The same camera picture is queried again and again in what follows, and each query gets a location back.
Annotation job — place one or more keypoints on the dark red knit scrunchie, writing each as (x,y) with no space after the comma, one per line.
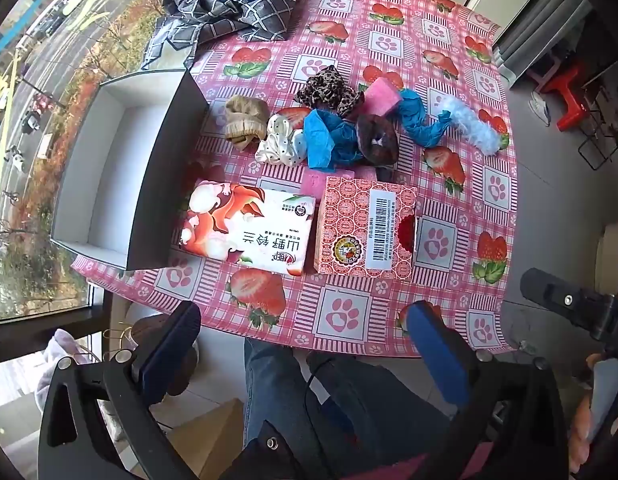
(384,152)

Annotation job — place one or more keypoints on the pink sponge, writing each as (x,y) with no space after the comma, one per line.
(314,182)

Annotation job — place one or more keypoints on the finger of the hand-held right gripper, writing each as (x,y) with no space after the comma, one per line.
(569,305)

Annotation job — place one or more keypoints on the cream polka dot scrunchie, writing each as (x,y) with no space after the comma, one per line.
(279,140)

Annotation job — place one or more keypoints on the leopard print scrunchie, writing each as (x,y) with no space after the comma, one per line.
(324,87)

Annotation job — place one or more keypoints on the white red tissue pack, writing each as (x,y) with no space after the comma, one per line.
(239,225)

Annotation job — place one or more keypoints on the red plastic stool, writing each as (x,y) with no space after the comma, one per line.
(571,105)

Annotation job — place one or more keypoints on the person's right hand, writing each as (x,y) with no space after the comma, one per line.
(581,430)

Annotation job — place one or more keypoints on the beige scrunchie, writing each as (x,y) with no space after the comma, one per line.
(246,120)

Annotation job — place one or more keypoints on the grey curtain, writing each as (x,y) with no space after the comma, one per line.
(539,35)

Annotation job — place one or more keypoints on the pink scrunchie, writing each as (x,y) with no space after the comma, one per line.
(381,100)

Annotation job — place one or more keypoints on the white cloth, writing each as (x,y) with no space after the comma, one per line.
(56,345)

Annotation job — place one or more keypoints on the black jacket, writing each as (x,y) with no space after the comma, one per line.
(269,460)

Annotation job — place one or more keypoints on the pink strawberry tablecloth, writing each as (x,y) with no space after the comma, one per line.
(339,280)

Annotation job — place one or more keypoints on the blue grey checked cloth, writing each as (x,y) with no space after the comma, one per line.
(249,15)

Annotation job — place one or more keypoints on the light blue fluffy scrunchie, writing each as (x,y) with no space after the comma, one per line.
(469,122)

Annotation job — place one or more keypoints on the brown cardboard box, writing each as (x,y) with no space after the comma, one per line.
(214,435)

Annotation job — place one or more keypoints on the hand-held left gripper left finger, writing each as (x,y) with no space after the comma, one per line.
(171,350)

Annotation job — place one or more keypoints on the person's legs in jeans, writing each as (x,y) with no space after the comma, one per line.
(284,410)

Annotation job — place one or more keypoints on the grey cardboard box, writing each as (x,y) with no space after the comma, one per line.
(109,170)

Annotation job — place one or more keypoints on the small white object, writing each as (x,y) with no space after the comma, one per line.
(539,107)

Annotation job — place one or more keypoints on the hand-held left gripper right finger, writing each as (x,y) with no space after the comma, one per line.
(436,355)

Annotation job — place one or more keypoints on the red patterned carton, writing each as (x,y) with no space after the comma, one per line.
(349,220)

